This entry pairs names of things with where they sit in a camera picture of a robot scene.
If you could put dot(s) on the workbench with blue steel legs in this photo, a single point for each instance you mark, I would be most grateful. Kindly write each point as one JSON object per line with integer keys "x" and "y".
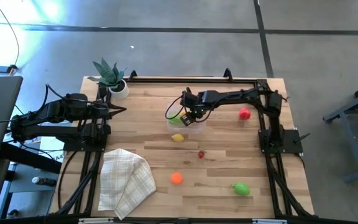
{"x": 353, "y": 104}

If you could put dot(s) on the green pointed toy fruit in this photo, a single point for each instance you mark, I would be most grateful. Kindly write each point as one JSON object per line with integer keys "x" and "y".
{"x": 241, "y": 189}

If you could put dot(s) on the beige checked cloth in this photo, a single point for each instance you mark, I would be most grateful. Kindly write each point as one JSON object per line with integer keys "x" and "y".
{"x": 123, "y": 183}

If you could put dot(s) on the grey desk shelf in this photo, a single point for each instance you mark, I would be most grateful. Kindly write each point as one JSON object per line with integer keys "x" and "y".
{"x": 20, "y": 186}

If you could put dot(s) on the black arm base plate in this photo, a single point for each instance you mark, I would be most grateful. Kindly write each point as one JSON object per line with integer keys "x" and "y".
{"x": 291, "y": 144}
{"x": 73, "y": 144}

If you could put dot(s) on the black desk crossbar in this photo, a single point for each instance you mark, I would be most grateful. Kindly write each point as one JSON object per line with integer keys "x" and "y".
{"x": 26, "y": 157}

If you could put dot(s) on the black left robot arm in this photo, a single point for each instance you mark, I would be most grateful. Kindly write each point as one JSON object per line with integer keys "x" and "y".
{"x": 57, "y": 110}

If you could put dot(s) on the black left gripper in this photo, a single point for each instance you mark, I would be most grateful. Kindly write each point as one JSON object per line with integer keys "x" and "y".
{"x": 99, "y": 111}

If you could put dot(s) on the yellow-orange toy fruit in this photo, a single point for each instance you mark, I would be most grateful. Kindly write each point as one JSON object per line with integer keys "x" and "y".
{"x": 182, "y": 113}

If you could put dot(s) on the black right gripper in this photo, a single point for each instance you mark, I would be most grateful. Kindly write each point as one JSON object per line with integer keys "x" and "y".
{"x": 197, "y": 113}

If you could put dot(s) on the green plant in white pot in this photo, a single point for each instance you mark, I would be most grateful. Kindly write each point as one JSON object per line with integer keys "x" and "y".
{"x": 109, "y": 74}

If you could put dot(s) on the orange toy fruit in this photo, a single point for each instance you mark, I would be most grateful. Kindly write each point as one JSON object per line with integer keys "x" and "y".
{"x": 176, "y": 178}

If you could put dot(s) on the red toy strawberry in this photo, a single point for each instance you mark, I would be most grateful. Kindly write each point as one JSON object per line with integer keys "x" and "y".
{"x": 201, "y": 154}

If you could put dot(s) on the yellow toy lemon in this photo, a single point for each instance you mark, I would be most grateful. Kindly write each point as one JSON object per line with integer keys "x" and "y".
{"x": 178, "y": 138}

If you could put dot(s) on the silver frame bracket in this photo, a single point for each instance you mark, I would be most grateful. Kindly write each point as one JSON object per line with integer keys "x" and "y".
{"x": 95, "y": 220}
{"x": 269, "y": 221}

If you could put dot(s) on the clear plastic tupperware container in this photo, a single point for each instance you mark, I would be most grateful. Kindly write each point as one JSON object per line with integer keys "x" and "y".
{"x": 197, "y": 128}

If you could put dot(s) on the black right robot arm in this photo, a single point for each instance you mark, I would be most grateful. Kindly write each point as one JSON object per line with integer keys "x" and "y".
{"x": 228, "y": 96}

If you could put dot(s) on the red toy fruit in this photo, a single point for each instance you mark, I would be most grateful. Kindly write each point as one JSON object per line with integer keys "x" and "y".
{"x": 245, "y": 114}

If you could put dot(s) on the green round toy fruit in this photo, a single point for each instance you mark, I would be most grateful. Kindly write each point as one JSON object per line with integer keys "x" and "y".
{"x": 174, "y": 120}

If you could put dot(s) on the dark bottle with white cap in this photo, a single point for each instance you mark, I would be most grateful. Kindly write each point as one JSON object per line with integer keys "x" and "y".
{"x": 43, "y": 181}

